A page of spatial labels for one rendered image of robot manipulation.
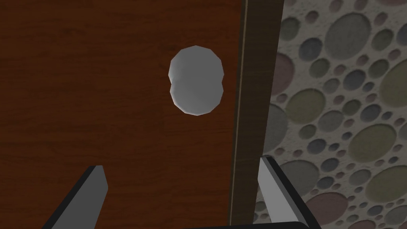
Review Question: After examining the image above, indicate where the grey round door knob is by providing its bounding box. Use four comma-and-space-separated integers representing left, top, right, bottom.
168, 45, 225, 116

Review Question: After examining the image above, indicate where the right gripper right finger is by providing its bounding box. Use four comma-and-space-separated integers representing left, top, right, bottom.
257, 156, 320, 229

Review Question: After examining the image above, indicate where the brown wooden door leaf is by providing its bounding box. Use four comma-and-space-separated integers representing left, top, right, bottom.
0, 0, 249, 229

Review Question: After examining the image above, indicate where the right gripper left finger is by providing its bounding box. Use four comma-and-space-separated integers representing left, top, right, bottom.
42, 165, 109, 229

